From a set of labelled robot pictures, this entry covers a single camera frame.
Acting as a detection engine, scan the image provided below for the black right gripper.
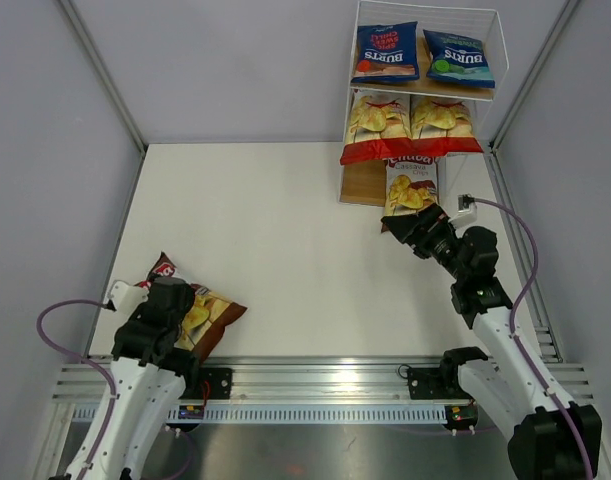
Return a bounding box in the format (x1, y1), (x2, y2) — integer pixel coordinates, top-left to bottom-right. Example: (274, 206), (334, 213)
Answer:
(383, 203), (469, 282)

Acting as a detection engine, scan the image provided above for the brown Chuba bag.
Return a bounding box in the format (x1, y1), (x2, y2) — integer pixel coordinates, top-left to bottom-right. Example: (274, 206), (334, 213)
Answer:
(383, 155), (439, 216)
(137, 251), (247, 363)

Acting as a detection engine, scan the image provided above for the red Chuba bag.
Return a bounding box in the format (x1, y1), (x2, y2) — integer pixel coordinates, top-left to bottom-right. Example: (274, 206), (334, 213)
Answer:
(410, 96), (483, 157)
(340, 90), (413, 166)

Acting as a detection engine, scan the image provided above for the blue Burts sea salt bag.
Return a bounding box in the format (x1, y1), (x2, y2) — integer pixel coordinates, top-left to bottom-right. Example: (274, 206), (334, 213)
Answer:
(423, 29), (496, 89)

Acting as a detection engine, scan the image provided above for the blue Burts spicy chilli bag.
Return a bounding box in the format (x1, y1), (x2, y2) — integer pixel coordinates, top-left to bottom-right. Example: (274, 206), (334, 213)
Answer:
(352, 21), (420, 85)

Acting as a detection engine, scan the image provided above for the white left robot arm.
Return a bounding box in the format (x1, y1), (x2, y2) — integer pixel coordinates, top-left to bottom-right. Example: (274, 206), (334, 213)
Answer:
(60, 277), (201, 479)

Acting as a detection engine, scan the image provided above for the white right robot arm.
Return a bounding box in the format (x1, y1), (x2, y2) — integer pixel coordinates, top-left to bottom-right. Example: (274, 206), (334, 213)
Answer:
(381, 195), (602, 479)

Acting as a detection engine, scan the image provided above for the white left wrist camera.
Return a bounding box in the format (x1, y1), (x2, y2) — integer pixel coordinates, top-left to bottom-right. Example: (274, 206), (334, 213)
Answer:
(106, 280), (148, 316)

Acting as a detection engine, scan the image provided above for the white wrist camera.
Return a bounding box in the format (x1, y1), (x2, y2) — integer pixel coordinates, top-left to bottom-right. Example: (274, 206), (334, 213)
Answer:
(106, 280), (148, 316)
(450, 194), (477, 230)

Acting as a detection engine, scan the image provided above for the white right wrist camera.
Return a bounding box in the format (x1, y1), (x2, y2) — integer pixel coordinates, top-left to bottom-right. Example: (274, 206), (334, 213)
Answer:
(450, 194), (477, 230)

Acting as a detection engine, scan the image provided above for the right aluminium frame post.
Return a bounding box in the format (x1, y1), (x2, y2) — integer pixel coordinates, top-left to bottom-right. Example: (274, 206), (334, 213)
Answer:
(487, 0), (584, 151)

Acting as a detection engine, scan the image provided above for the aluminium frame post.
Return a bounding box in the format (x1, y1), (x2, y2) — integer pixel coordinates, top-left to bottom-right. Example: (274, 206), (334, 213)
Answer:
(57, 0), (147, 154)
(487, 0), (584, 151)

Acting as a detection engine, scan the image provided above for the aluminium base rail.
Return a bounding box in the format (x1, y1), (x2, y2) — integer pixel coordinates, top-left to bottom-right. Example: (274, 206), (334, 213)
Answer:
(52, 355), (596, 426)

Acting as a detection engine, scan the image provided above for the white wire wooden shelf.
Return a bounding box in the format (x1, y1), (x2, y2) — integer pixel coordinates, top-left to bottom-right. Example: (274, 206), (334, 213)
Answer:
(339, 1), (509, 207)

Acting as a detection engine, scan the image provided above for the left aluminium frame post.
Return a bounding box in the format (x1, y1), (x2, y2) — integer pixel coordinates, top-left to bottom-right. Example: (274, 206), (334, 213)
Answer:
(57, 0), (147, 154)

